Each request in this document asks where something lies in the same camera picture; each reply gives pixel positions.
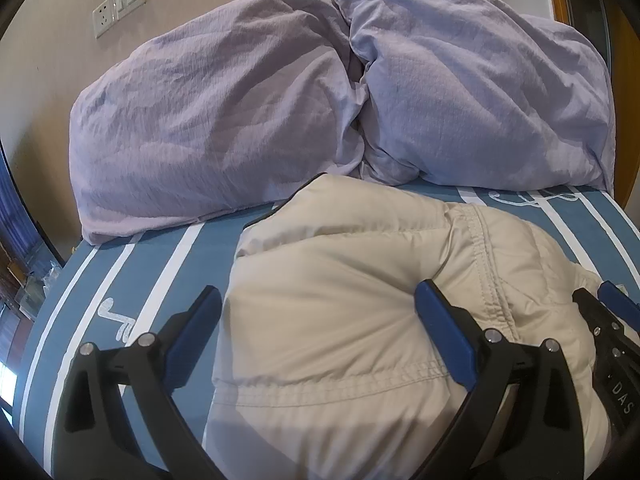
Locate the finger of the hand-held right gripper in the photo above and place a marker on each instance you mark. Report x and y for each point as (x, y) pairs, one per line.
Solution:
(595, 315)
(620, 302)

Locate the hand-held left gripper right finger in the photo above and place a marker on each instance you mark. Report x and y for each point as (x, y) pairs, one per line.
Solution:
(445, 330)

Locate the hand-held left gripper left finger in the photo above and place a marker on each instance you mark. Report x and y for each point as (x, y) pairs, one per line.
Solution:
(192, 332)

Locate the beige puffer jacket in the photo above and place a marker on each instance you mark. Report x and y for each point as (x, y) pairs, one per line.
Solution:
(350, 280)

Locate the blue white striped bed sheet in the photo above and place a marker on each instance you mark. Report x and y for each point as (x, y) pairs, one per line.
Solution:
(150, 270)

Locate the lilac pillow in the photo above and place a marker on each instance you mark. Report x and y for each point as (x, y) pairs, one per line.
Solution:
(475, 90)
(215, 130)

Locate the blue curtain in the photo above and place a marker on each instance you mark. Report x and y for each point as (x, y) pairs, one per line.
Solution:
(15, 205)

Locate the white wall socket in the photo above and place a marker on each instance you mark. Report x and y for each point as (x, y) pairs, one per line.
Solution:
(105, 16)

